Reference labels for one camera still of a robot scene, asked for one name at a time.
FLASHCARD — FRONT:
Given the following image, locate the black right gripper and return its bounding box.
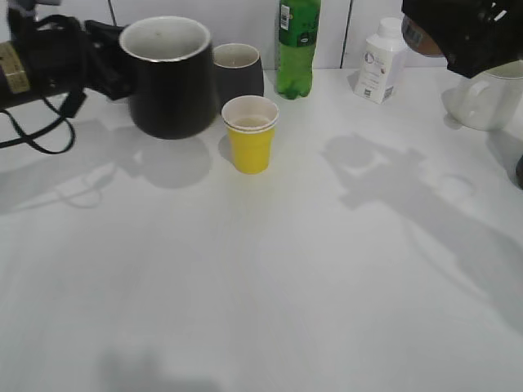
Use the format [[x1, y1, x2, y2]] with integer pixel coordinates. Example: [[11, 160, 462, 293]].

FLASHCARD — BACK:
[[401, 0, 522, 78]]

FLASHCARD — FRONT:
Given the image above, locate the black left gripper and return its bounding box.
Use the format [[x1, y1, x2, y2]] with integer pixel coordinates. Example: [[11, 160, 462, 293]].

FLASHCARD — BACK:
[[11, 1, 132, 100]]

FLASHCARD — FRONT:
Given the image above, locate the black ceramic mug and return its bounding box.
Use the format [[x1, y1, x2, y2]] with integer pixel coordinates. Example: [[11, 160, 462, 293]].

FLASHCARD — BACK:
[[118, 16, 217, 140]]

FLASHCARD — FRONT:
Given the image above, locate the brown Nescafe coffee bottle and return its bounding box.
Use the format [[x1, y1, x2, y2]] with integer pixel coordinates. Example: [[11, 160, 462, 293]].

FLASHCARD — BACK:
[[401, 16, 444, 58]]

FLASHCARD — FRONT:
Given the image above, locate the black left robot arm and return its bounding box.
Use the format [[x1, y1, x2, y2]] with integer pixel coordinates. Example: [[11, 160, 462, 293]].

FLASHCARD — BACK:
[[1, 1, 133, 118]]

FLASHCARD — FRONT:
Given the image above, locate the yellow paper cup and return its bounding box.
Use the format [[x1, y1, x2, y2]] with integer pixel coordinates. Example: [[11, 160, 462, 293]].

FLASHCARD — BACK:
[[221, 96, 279, 175]]

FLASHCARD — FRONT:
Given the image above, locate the white ceramic mug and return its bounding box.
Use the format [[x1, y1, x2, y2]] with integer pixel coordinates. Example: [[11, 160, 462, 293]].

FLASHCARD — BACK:
[[442, 60, 522, 131]]

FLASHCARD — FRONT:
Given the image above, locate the white milk bottle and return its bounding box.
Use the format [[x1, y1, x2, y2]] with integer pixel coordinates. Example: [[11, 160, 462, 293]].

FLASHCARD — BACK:
[[355, 17, 409, 104]]

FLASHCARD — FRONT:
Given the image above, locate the grey ceramic mug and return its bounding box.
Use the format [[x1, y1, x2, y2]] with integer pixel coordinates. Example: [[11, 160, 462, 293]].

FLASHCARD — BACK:
[[213, 43, 265, 108]]

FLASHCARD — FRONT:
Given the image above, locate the green soda bottle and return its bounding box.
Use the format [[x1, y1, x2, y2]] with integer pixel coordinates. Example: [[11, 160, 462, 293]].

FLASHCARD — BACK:
[[276, 0, 321, 100]]

